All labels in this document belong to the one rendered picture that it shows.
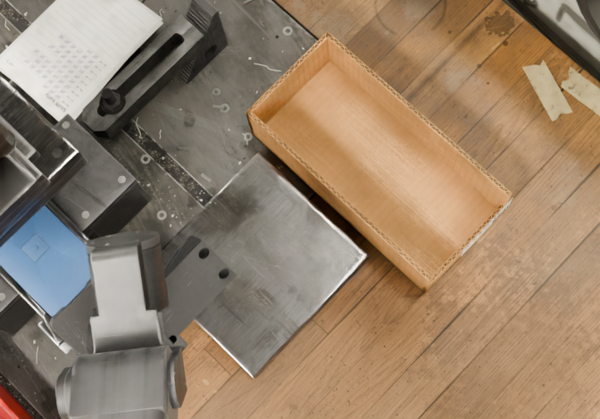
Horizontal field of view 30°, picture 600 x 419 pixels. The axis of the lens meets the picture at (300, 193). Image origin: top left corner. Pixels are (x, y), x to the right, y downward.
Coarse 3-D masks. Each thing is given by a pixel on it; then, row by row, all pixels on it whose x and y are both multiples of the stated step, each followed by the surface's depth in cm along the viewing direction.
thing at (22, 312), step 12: (132, 192) 112; (144, 192) 115; (120, 204) 112; (132, 204) 114; (144, 204) 117; (108, 216) 112; (120, 216) 114; (132, 216) 117; (96, 228) 111; (108, 228) 114; (120, 228) 117; (24, 300) 110; (12, 312) 110; (24, 312) 113; (36, 312) 115; (0, 324) 110; (12, 324) 113; (24, 324) 115; (12, 336) 115
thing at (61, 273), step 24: (48, 216) 109; (24, 240) 108; (48, 240) 108; (72, 240) 108; (0, 264) 108; (24, 264) 108; (48, 264) 108; (72, 264) 108; (24, 288) 107; (48, 288) 107; (72, 288) 107; (48, 312) 106
